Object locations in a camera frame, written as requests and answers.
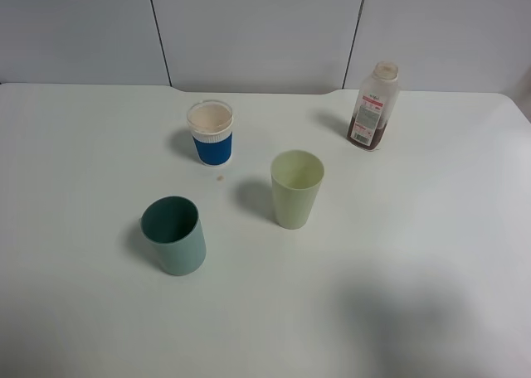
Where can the clear cup blue sleeve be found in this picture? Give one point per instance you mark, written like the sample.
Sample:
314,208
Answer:
210,123

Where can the light green plastic cup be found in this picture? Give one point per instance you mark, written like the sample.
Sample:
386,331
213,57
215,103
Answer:
296,176

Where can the teal plastic cup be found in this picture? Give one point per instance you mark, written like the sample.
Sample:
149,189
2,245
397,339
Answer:
172,225

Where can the plastic drink bottle brown liquid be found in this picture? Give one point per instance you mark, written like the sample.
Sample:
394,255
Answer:
374,105

